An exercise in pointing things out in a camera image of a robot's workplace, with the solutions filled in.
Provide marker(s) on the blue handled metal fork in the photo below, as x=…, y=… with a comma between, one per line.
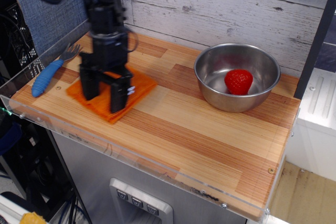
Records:
x=43, y=80

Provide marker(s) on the silver dispenser panel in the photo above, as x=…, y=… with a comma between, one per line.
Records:
x=135, y=206

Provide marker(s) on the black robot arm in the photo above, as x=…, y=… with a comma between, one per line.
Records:
x=105, y=17

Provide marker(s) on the blue fabric board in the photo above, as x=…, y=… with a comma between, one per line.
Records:
x=53, y=27

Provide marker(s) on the clear acrylic table guard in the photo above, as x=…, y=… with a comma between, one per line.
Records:
x=173, y=134

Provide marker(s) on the orange cloth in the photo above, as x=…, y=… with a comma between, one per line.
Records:
x=100, y=105

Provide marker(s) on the white plastic block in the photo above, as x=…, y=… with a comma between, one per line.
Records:
x=311, y=144

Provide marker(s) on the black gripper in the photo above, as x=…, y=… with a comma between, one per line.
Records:
x=107, y=63

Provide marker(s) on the silver metal bowl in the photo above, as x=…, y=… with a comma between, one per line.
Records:
x=212, y=65

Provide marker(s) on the red toy strawberry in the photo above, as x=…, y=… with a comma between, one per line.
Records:
x=238, y=81

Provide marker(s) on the dark grey right post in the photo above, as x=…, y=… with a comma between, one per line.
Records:
x=318, y=40

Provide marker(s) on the black crate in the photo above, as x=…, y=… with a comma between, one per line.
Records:
x=17, y=47

